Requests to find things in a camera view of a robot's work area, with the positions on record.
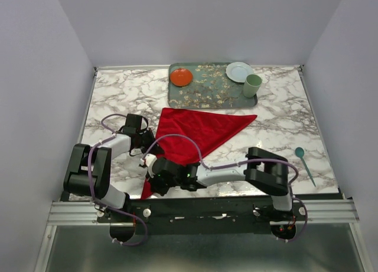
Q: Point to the red cloth napkin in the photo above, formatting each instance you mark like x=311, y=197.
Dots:
x=209, y=131

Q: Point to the green cup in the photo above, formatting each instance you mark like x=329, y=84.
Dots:
x=251, y=85

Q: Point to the floral teal serving tray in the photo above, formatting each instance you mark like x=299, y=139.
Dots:
x=210, y=88

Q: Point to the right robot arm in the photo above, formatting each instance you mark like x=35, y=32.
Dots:
x=262, y=169

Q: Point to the aluminium frame rail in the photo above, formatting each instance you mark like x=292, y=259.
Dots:
x=321, y=211

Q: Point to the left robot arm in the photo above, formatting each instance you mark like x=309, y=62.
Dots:
x=88, y=171

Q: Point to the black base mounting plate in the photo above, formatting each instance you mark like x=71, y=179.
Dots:
x=224, y=215

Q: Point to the orange saucer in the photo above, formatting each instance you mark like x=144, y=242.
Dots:
x=181, y=77

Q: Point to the teal spoon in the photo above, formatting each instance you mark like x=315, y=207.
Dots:
x=299, y=152

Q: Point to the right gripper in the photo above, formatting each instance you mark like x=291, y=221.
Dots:
x=152, y=178

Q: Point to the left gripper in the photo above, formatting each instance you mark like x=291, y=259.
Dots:
x=148, y=132

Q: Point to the light blue plate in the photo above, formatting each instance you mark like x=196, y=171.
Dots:
x=238, y=71

